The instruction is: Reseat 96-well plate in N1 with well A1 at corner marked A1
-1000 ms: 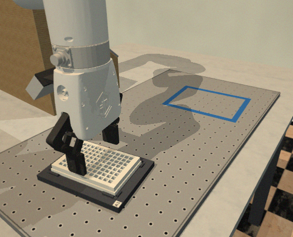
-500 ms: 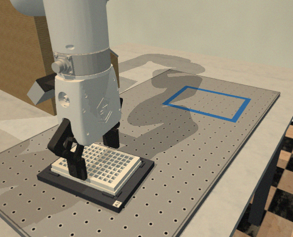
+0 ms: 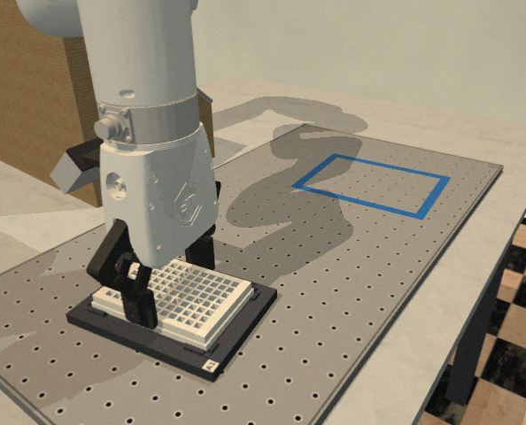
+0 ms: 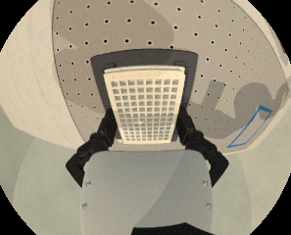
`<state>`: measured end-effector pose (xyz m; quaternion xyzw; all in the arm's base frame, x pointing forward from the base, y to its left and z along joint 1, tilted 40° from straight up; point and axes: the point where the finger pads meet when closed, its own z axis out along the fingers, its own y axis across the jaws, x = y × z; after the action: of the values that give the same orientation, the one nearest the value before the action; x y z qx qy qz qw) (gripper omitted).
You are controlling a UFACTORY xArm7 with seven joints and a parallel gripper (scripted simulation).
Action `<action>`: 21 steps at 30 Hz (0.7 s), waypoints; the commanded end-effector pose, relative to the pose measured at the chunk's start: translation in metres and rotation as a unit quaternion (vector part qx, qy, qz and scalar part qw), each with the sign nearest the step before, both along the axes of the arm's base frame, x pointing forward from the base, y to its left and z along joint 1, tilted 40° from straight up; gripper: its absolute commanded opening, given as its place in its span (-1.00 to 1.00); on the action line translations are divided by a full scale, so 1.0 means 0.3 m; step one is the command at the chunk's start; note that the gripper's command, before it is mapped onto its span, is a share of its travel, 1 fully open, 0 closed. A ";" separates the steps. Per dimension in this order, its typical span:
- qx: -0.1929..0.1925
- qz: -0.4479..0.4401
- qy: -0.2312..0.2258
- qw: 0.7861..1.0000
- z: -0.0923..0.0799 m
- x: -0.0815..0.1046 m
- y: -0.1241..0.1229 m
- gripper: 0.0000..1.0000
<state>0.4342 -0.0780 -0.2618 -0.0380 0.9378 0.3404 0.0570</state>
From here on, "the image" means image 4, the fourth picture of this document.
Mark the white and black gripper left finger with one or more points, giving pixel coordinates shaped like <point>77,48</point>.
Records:
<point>99,141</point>

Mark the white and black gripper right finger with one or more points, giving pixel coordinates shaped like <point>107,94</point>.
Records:
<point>196,141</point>

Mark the cream well plate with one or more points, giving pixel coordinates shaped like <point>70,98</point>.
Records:
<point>152,119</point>

